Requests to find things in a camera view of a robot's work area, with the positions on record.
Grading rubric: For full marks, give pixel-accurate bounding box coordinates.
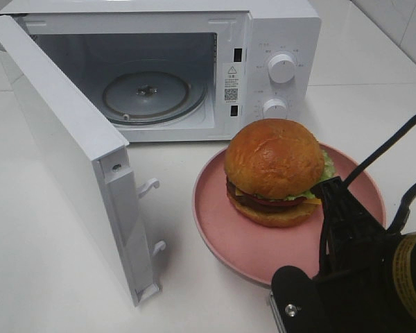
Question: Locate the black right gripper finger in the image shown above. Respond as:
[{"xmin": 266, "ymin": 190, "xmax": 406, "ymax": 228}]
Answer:
[{"xmin": 313, "ymin": 176, "xmax": 344, "ymax": 222}]

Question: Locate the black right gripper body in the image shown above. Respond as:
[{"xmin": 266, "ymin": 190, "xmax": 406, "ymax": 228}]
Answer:
[{"xmin": 315, "ymin": 194, "xmax": 402, "ymax": 332}]

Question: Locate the burger with lettuce and cheese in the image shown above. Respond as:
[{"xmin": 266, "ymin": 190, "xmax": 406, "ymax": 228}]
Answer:
[{"xmin": 224, "ymin": 119, "xmax": 336, "ymax": 228}]

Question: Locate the pink round plate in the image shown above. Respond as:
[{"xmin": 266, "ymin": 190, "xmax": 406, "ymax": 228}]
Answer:
[{"xmin": 192, "ymin": 142, "xmax": 388, "ymax": 287}]

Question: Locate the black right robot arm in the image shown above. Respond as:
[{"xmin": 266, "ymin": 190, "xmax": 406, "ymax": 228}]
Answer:
[{"xmin": 313, "ymin": 177, "xmax": 416, "ymax": 332}]

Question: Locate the lower white microwave knob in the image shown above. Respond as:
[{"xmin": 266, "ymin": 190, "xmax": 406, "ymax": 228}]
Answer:
[{"xmin": 263, "ymin": 99, "xmax": 288, "ymax": 119}]

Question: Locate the white microwave knob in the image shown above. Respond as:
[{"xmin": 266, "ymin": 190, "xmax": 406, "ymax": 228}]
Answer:
[
  {"xmin": 267, "ymin": 53, "xmax": 296, "ymax": 83},
  {"xmin": 263, "ymin": 99, "xmax": 288, "ymax": 119}
]

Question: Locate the upper white microwave knob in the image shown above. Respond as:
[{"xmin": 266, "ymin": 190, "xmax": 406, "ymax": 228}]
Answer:
[{"xmin": 267, "ymin": 53, "xmax": 296, "ymax": 83}]

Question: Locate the white microwave oven body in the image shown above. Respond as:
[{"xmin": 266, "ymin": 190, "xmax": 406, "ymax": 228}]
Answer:
[{"xmin": 0, "ymin": 1, "xmax": 321, "ymax": 142}]

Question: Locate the black wrist camera with heatsink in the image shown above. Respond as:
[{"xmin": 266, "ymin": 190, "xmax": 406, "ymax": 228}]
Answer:
[{"xmin": 269, "ymin": 266, "xmax": 333, "ymax": 332}]

